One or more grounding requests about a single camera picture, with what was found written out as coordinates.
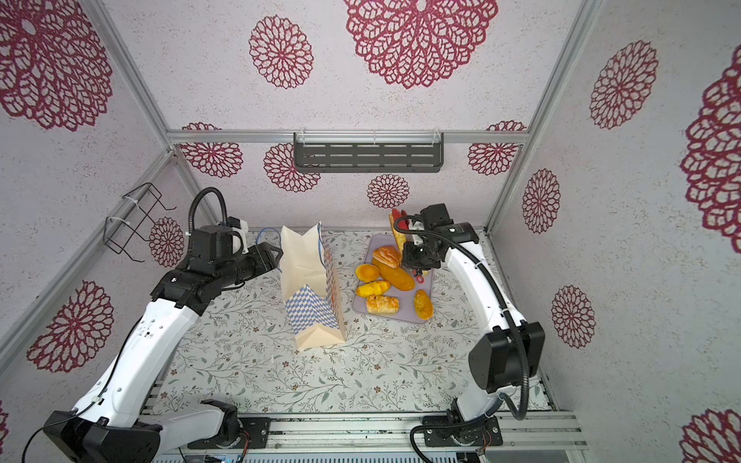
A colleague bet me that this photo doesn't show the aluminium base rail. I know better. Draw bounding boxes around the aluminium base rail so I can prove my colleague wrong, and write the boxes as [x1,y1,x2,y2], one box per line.
[102,412,589,463]

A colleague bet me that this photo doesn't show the black wire wall rack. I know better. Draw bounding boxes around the black wire wall rack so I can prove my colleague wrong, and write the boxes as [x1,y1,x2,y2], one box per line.
[102,181,177,264]

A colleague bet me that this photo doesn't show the yellow corn-like bread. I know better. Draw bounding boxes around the yellow corn-like bread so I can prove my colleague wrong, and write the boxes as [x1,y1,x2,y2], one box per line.
[389,208,406,254]

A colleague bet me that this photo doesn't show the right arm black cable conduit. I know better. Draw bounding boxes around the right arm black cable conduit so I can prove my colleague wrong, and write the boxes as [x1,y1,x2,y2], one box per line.
[392,215,531,422]

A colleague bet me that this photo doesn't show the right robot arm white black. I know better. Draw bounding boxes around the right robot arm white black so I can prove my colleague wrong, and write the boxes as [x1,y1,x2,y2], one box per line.
[391,204,545,433]

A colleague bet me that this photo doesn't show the glazed pastry bread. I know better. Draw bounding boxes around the glazed pastry bread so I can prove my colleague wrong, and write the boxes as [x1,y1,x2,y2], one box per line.
[366,295,399,316]

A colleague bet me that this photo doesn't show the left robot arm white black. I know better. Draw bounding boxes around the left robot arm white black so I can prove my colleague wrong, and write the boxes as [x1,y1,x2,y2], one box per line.
[42,221,283,462]

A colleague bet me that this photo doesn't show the yellow twisted bread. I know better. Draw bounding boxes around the yellow twisted bread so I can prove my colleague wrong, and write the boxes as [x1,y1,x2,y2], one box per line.
[355,280,391,299]

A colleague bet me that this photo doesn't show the small oval orange bread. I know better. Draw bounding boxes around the small oval orange bread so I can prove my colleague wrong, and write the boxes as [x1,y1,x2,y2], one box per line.
[413,289,434,320]

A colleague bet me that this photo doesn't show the dark grey wall shelf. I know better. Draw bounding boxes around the dark grey wall shelf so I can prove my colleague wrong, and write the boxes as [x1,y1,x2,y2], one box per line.
[293,132,445,174]

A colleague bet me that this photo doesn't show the glazed striped bun bread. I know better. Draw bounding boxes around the glazed striped bun bread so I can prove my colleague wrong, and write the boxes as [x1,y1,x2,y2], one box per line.
[372,245,403,268]

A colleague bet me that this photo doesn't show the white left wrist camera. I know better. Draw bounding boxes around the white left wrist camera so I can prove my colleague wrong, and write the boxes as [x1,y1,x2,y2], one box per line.
[227,216,249,255]

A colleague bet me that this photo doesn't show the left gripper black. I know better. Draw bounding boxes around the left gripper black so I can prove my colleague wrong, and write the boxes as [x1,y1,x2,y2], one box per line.
[217,241,283,289]

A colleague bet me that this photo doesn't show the red metal kitchen tongs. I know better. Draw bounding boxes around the red metal kitchen tongs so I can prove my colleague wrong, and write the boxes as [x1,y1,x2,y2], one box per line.
[390,208,426,285]

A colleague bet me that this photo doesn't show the blue checkered paper bag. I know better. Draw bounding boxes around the blue checkered paper bag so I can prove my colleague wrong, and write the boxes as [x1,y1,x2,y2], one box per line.
[272,224,347,351]

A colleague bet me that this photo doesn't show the round orange tart bread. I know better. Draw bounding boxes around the round orange tart bread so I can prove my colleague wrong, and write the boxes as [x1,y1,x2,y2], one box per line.
[354,264,380,284]

